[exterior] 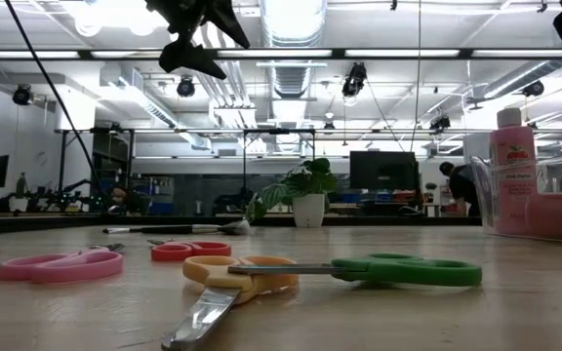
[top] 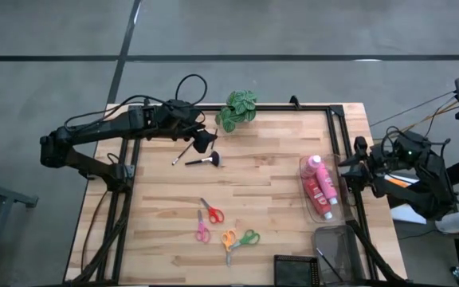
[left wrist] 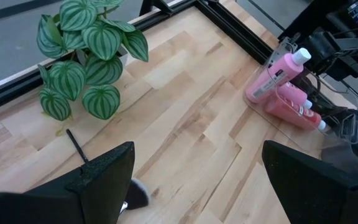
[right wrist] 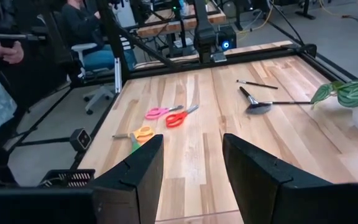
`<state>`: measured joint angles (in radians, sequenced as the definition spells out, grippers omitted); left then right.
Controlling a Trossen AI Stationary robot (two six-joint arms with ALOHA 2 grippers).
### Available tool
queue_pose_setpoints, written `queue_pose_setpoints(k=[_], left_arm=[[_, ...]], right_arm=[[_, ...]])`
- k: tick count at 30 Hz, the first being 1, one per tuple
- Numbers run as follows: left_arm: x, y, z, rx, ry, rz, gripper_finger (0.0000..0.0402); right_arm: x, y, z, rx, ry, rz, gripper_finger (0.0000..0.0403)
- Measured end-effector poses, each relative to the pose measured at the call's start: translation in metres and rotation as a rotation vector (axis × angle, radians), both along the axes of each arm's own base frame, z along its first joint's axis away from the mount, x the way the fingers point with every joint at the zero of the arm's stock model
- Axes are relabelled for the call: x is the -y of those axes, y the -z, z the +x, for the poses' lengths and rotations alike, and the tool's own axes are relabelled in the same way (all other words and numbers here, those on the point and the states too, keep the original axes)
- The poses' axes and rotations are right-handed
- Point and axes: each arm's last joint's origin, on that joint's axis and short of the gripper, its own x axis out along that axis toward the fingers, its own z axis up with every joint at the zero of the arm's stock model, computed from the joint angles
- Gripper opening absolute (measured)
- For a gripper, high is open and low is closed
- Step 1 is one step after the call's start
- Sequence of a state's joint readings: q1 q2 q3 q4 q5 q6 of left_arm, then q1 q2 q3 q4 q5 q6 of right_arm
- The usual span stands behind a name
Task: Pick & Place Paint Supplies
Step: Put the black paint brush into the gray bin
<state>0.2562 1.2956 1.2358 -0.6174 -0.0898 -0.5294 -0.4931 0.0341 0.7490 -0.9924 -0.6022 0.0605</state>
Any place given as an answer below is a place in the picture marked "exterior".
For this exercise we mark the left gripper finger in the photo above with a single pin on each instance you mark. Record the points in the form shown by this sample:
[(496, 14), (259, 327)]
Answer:
[(188, 59), (225, 22)]

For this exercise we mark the black background table frame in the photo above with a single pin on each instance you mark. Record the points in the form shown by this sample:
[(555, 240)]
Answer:
[(286, 130)]

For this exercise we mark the black beam with lights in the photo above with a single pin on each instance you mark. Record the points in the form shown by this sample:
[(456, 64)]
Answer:
[(338, 53)]

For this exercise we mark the potted green plant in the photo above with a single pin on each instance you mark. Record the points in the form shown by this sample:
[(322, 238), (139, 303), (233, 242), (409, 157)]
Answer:
[(309, 209)]

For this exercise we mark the black metal table frame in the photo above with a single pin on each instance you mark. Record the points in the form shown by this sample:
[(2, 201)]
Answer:
[(42, 225)]

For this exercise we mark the pink paint bottle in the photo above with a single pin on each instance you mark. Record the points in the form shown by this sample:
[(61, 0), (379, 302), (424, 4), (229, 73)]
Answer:
[(512, 195)]

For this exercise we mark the clear plastic bin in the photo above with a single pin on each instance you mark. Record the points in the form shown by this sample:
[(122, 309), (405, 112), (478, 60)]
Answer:
[(481, 205)]

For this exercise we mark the silver ventilation duct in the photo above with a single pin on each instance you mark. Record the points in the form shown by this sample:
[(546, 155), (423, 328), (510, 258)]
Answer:
[(291, 78)]

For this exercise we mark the large black monitor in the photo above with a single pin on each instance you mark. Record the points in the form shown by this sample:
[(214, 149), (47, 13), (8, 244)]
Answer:
[(383, 170)]

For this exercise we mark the person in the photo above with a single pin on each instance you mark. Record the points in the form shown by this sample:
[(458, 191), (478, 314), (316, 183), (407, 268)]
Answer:
[(461, 187), (120, 195)]

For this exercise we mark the black fan brush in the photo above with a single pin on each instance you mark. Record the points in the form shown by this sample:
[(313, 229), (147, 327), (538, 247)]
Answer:
[(234, 227)]

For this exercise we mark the black hanging camera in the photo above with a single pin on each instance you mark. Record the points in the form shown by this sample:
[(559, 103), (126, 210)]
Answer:
[(533, 88), (186, 88), (354, 80), (21, 95), (439, 122)]

